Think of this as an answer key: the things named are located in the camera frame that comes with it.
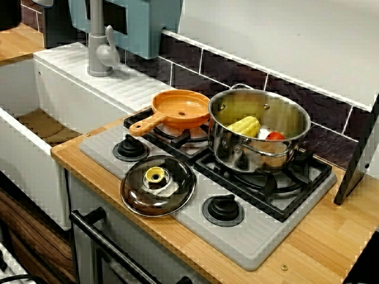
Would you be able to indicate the white oven door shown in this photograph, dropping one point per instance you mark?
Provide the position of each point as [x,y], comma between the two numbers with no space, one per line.
[89,260]

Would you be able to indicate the black burner grate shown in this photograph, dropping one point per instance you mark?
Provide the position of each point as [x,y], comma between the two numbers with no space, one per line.
[177,142]
[266,189]

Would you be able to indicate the glass lid with yellow knob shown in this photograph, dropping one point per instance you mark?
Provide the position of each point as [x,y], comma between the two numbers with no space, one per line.
[139,198]

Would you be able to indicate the yellow toy corn cob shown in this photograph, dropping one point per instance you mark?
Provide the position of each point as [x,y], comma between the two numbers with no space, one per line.
[245,125]

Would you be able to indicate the teal box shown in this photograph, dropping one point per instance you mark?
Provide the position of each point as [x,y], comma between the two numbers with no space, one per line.
[142,29]

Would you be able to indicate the red white toy vegetable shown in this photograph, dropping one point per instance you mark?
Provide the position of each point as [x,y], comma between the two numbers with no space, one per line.
[275,136]

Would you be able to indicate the black stove knob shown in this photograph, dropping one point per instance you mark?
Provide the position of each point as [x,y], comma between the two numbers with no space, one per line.
[130,146]
[222,208]

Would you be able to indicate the white toy sink basin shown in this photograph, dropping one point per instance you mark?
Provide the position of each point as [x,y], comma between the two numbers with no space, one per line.
[74,97]

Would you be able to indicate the stainless steel pot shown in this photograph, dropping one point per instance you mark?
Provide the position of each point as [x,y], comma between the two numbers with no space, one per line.
[237,154]

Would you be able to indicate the gray toy stove plate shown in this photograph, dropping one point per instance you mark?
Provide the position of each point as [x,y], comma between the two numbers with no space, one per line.
[207,236]

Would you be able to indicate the black slanted panel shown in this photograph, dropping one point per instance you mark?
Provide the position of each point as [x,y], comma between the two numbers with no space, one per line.
[355,165]

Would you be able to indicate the orange toy frying pan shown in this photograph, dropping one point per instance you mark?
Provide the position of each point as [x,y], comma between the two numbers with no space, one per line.
[177,103]

